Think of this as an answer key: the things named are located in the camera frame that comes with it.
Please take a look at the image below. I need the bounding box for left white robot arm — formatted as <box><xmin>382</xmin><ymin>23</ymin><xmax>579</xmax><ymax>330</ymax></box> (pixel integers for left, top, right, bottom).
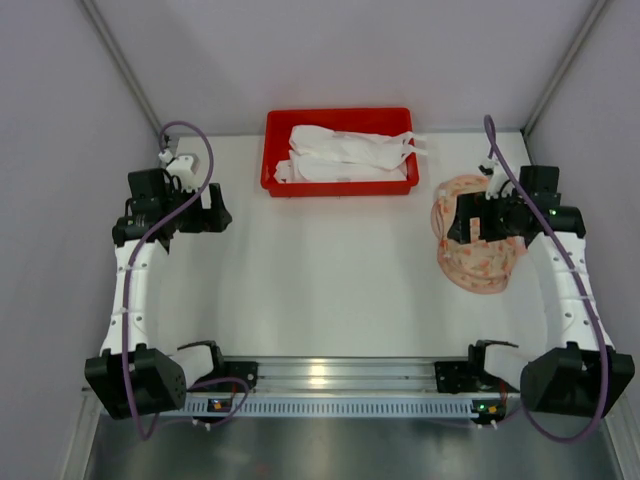
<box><xmin>84</xmin><ymin>168</ymin><xmax>232</xmax><ymax>420</ymax></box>

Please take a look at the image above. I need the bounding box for red plastic bin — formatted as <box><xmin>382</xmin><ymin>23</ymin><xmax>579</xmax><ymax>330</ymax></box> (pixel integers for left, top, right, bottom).
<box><xmin>260</xmin><ymin>107</ymin><xmax>427</xmax><ymax>197</ymax></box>

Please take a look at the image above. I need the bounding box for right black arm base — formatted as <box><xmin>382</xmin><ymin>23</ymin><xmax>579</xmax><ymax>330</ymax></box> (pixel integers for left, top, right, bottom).
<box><xmin>434</xmin><ymin>360</ymin><xmax>519</xmax><ymax>394</ymax></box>

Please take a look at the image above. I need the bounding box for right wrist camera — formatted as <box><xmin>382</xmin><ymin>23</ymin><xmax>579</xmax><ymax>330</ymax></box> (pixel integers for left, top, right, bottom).
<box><xmin>479</xmin><ymin>159</ymin><xmax>511</xmax><ymax>200</ymax></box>

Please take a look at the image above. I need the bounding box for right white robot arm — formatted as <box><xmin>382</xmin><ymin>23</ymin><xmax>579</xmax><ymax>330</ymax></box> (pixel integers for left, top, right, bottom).
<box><xmin>431</xmin><ymin>166</ymin><xmax>635</xmax><ymax>417</ymax></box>

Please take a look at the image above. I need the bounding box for pink floral laundry bag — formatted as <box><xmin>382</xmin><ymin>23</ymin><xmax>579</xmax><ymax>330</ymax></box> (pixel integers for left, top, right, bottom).
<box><xmin>431</xmin><ymin>175</ymin><xmax>527</xmax><ymax>295</ymax></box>

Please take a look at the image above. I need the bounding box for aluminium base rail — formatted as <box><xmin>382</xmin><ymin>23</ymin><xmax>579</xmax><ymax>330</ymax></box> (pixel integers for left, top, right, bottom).
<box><xmin>166</xmin><ymin>355</ymin><xmax>528</xmax><ymax>424</ymax></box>

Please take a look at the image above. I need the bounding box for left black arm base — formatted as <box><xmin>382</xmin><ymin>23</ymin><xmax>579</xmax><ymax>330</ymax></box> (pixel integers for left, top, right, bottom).
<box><xmin>187</xmin><ymin>359</ymin><xmax>259</xmax><ymax>393</ymax></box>

